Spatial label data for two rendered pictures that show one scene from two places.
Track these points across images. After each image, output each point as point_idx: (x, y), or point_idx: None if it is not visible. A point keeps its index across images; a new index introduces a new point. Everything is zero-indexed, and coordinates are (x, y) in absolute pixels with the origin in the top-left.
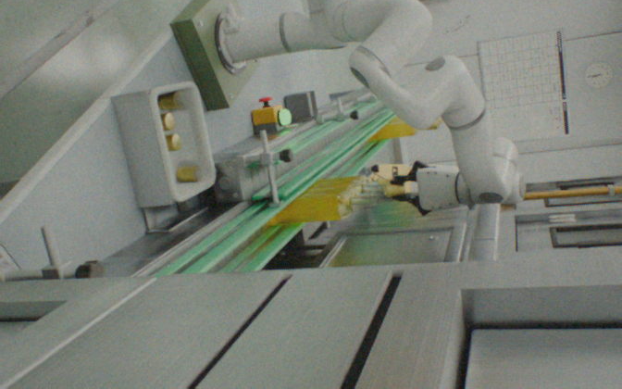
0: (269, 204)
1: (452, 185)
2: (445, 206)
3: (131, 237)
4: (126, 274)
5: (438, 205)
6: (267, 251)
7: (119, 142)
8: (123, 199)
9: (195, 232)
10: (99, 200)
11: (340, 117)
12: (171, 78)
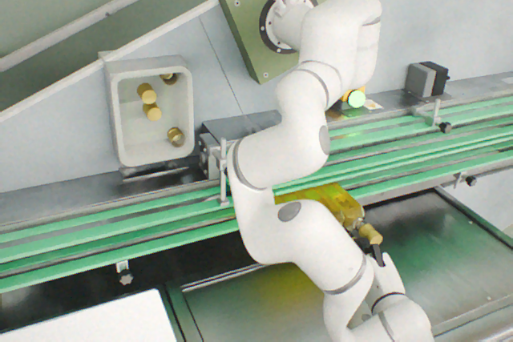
0: (217, 198)
1: (376, 299)
2: (369, 308)
3: (100, 170)
4: (22, 215)
5: (366, 300)
6: (190, 235)
7: (105, 99)
8: (97, 142)
9: (123, 197)
10: (66, 141)
11: (430, 120)
12: (200, 46)
